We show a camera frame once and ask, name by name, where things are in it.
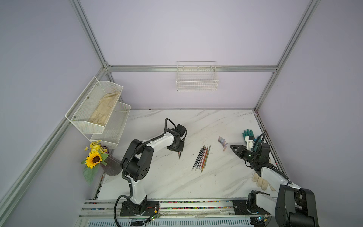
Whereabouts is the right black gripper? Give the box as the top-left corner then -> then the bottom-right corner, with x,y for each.
230,145 -> 258,164

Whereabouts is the black pencil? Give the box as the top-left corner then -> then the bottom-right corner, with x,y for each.
191,145 -> 204,171

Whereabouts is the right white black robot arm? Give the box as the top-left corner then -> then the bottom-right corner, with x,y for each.
230,143 -> 319,227

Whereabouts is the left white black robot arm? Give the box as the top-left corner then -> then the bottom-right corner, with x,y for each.
120,124 -> 187,212

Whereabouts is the green rubber glove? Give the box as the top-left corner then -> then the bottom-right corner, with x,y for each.
243,129 -> 264,142

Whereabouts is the beige fabric glove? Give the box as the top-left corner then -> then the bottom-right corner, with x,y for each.
251,172 -> 276,192

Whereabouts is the dark ribbed vase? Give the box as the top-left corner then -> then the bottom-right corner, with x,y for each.
100,155 -> 122,176

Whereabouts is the lower white mesh shelf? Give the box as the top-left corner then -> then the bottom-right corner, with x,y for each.
90,102 -> 131,149

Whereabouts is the white mesh shelf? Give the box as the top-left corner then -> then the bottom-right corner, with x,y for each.
90,102 -> 131,149
65,78 -> 123,134

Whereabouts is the artificial sunflower bouquet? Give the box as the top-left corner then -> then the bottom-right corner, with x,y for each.
81,140 -> 109,185

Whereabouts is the upper white mesh shelf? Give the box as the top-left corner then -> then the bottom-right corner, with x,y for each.
65,78 -> 123,134

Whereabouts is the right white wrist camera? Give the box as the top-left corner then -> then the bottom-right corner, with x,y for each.
245,136 -> 256,152

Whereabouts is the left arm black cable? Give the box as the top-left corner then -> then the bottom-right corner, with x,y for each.
113,118 -> 178,227

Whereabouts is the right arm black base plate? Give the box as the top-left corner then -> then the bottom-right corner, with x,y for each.
232,199 -> 252,216

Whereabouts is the aluminium front rail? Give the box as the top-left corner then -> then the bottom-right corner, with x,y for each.
76,197 -> 275,227

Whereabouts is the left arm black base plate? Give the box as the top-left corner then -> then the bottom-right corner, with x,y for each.
118,201 -> 160,217

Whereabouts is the white wire wall basket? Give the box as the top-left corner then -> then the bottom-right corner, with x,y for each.
176,61 -> 219,92

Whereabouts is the aluminium frame profile back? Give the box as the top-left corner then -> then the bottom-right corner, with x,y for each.
107,65 -> 278,72

